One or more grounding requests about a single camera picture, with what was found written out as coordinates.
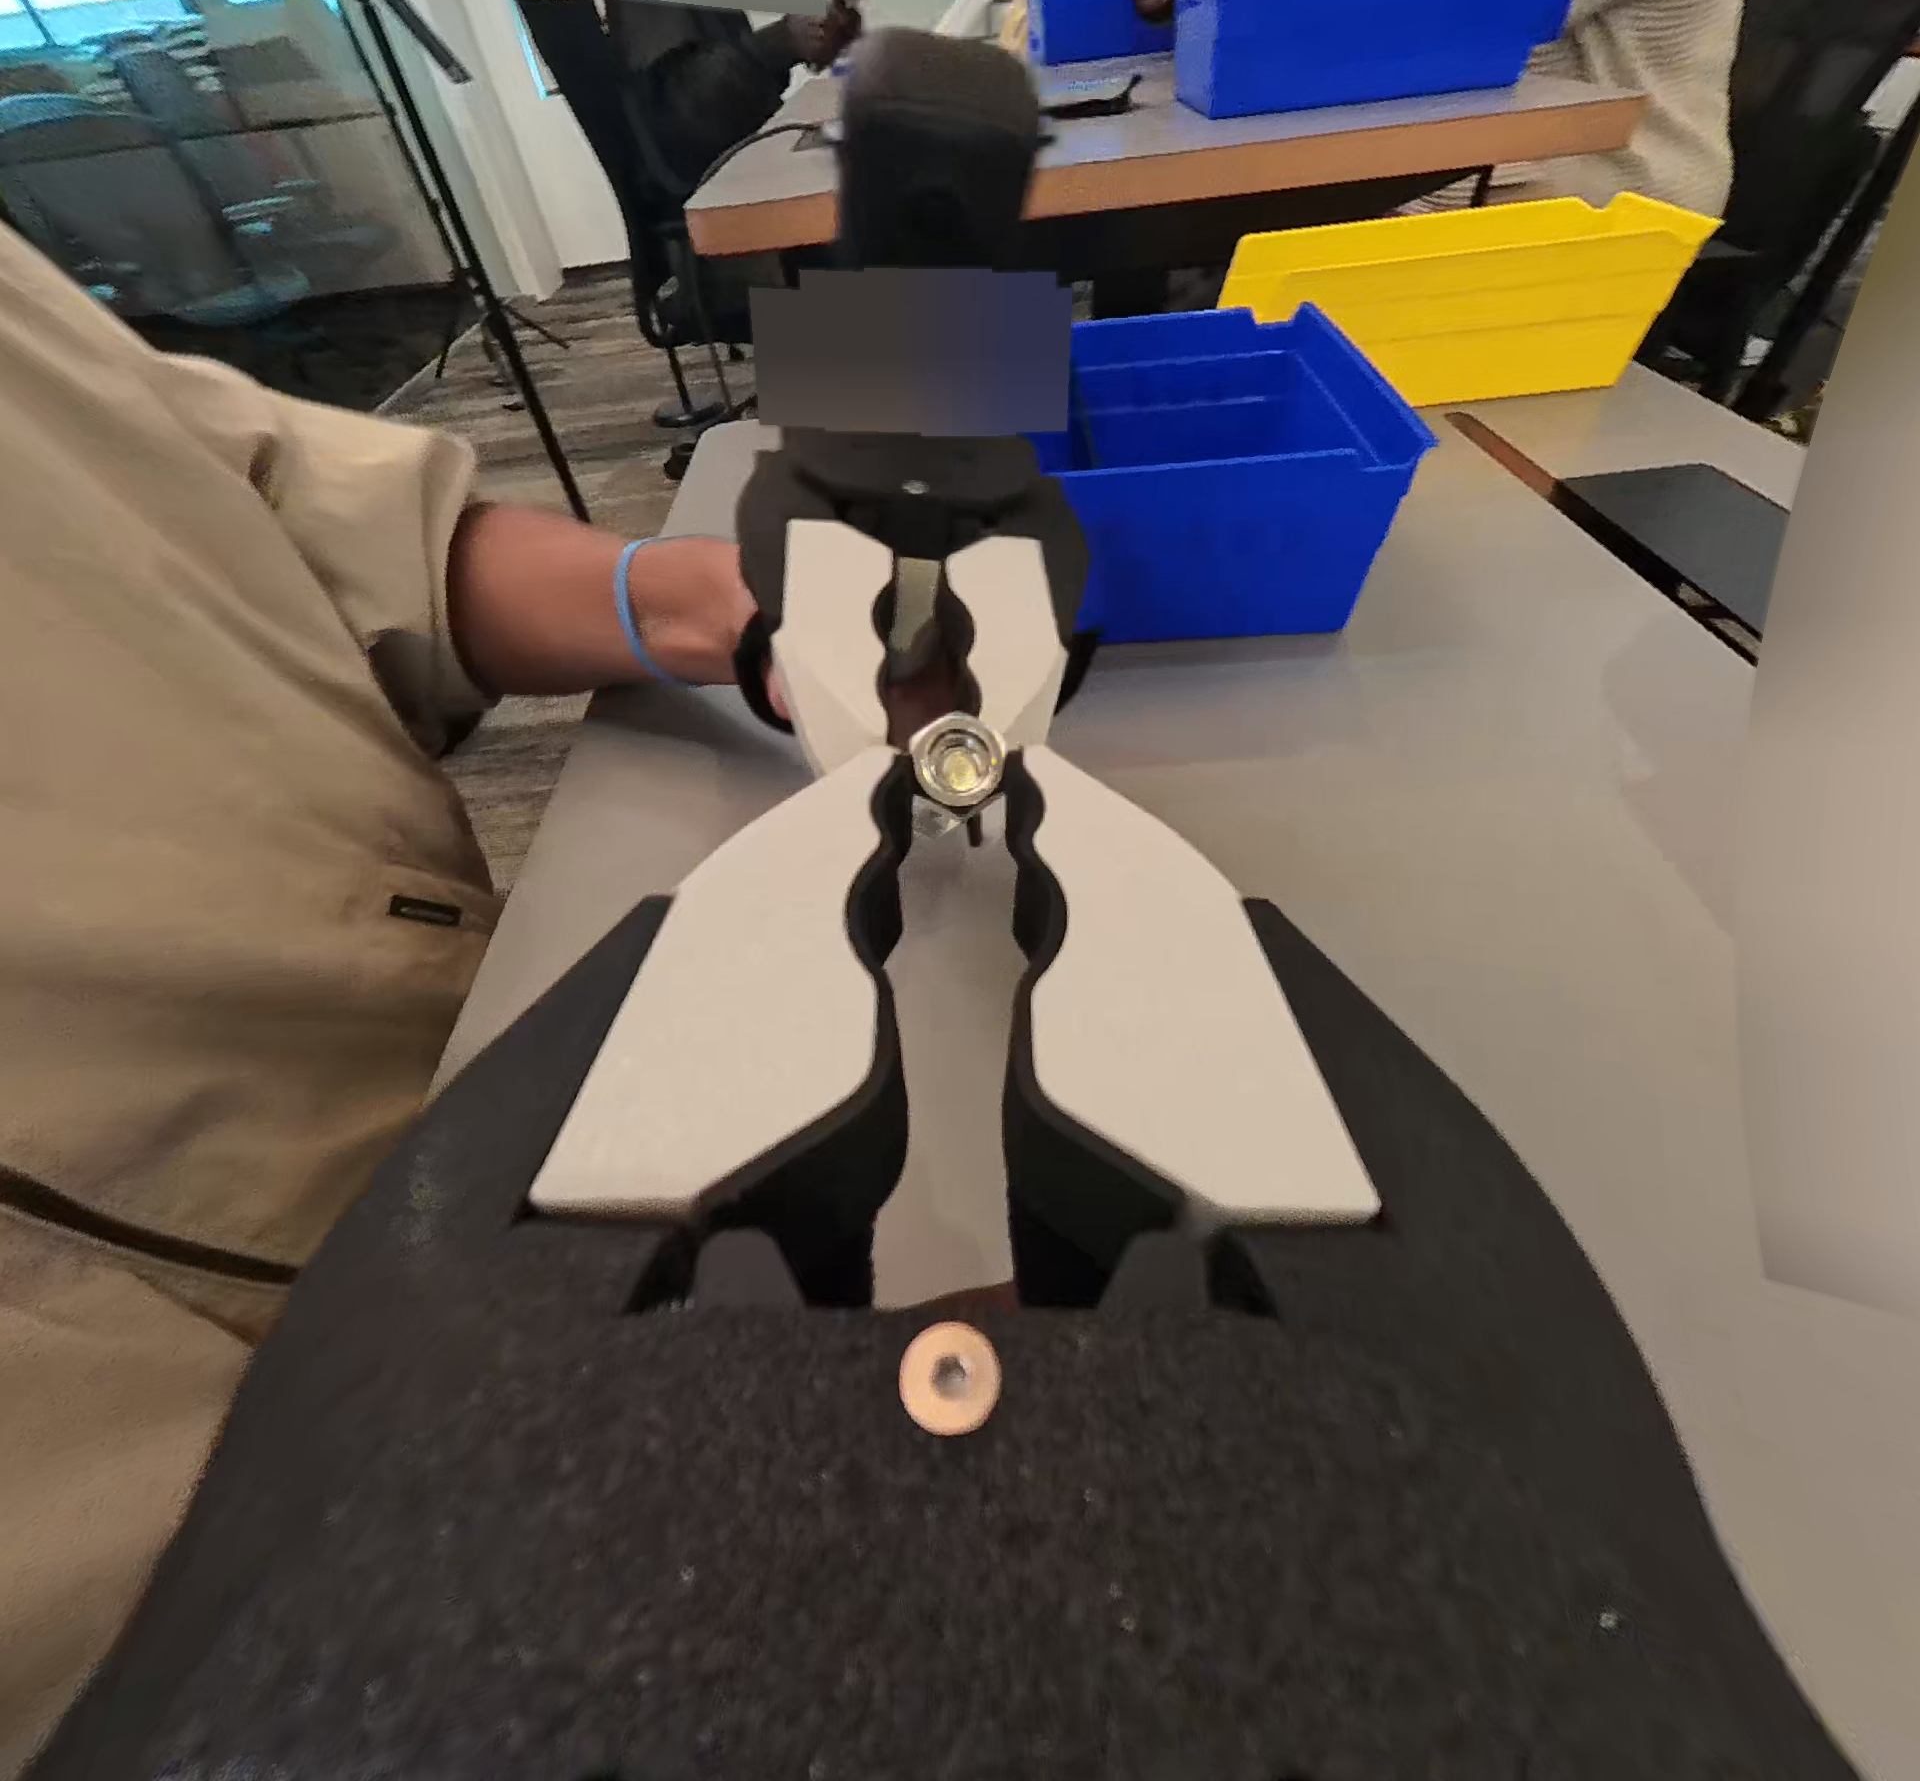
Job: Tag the black tripod stand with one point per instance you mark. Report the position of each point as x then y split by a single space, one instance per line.
495 311

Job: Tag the person's left forearm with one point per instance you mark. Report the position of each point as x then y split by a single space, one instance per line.
540 595

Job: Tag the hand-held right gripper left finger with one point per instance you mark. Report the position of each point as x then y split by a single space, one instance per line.
735 1031

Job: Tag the neighbouring wooden-edged desk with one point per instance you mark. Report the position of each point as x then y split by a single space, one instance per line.
1275 155

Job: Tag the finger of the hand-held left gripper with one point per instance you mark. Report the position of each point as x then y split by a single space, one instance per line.
1012 642
825 642

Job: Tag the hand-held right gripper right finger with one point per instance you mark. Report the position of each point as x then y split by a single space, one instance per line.
1187 1031

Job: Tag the small blue storage bin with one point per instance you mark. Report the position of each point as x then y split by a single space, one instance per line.
1080 11

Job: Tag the blue wristband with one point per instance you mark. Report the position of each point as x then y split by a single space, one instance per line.
627 605

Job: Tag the yellow plastic bin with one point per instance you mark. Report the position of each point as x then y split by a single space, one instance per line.
1500 311

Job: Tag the blue bin with black divider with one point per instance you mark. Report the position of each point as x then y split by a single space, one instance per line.
1246 550

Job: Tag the long blue storage bin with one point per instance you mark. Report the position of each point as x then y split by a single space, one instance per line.
1350 28

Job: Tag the steel hex nut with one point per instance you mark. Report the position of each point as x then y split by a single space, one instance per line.
992 762

